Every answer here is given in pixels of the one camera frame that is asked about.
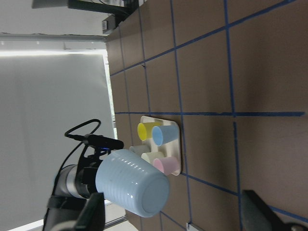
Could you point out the cream plastic tray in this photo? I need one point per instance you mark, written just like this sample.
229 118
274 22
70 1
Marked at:
171 149

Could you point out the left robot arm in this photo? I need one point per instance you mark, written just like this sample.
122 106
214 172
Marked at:
75 204

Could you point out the pink plastic cup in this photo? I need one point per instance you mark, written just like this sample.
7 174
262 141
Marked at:
167 165

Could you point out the light blue plastic cup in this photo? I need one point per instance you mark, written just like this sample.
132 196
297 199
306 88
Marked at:
132 183

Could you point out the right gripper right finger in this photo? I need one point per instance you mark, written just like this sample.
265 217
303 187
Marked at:
257 216

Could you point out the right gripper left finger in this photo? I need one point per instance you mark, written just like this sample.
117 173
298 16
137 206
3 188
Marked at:
92 217

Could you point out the pale green plastic cup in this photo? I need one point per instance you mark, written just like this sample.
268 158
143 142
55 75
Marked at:
151 156

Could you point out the yellow plastic cup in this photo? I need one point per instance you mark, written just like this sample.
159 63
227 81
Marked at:
144 130

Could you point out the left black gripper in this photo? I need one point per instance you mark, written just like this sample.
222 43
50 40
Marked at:
87 168

